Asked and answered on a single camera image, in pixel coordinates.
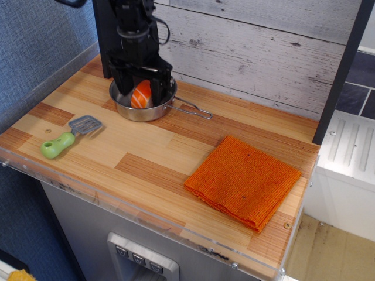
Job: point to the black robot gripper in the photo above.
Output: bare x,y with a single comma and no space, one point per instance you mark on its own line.
139,57

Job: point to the orange white toy half bun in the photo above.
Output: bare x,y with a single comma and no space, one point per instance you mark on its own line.
142,96

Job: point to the stainless steel pot with handle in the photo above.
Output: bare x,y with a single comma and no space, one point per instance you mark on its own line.
123,106

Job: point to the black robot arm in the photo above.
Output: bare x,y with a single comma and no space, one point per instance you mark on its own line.
135,19

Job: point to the folded orange cloth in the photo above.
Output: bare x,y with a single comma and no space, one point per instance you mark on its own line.
243,182

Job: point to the clear acrylic table edge guard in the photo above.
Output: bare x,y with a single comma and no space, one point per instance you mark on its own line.
91,200

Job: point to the silver dispenser panel with buttons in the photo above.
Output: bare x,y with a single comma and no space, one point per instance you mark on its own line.
133,261

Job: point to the white grooved side cabinet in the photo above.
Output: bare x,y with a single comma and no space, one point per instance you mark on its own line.
341,191

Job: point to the yellow object at corner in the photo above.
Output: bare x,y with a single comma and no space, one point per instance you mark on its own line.
20,275

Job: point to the green handled grey toy spatula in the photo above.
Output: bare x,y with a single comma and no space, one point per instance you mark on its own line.
82,125

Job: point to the dark grey left post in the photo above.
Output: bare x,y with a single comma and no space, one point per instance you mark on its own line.
106,25

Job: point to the dark grey post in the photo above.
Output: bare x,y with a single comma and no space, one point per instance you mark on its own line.
106,25
359,26

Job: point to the dark grey right post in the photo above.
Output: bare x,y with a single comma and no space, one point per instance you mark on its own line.
359,26

